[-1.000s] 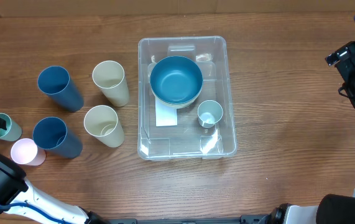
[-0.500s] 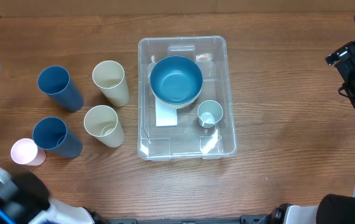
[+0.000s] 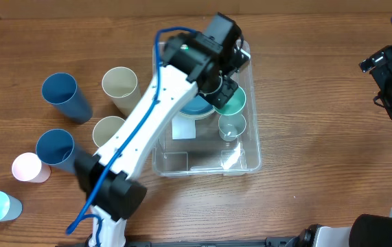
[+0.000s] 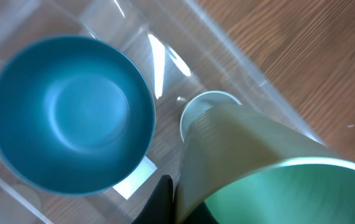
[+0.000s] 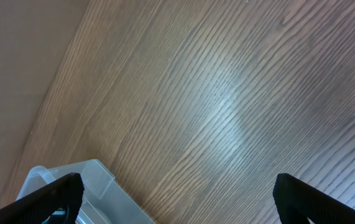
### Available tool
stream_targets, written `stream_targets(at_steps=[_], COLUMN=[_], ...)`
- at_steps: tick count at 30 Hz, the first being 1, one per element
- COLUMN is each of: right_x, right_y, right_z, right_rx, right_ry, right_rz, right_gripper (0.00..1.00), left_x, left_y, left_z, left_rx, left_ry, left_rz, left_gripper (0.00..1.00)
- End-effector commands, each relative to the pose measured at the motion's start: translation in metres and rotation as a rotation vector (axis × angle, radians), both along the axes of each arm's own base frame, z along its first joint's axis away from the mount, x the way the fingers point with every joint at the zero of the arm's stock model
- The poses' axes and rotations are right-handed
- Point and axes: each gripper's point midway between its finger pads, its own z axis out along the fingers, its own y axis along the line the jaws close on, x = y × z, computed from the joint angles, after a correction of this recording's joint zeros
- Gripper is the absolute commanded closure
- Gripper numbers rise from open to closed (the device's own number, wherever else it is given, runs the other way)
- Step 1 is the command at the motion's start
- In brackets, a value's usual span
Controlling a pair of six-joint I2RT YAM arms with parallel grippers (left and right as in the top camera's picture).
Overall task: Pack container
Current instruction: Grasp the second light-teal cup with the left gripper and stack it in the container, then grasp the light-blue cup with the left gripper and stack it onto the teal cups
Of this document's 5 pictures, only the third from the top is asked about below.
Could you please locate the dark blue bowl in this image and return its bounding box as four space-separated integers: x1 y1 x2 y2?
180 95 214 116

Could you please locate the beige tall cup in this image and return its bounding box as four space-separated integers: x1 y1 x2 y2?
92 116 125 148
102 67 141 117

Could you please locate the clear plastic storage container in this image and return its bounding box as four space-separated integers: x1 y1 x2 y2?
151 39 263 178

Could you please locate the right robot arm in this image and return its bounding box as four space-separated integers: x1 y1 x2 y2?
286 45 392 247

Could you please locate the white label in container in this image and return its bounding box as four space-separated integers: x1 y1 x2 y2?
172 115 196 140

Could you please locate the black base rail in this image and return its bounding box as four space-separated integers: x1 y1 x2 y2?
125 237 298 247

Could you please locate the cream bowl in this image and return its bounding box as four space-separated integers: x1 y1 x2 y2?
179 111 214 121

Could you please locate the dark blue tall cup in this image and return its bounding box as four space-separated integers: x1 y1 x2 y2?
41 73 93 124
36 129 83 174

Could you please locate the pink small cup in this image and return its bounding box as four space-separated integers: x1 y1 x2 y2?
11 152 51 183

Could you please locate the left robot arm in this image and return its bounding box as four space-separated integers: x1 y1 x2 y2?
66 13 250 246

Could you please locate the grey small cup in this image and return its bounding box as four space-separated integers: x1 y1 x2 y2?
218 114 246 142

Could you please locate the mint green small cup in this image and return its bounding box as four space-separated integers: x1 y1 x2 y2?
214 86 246 116

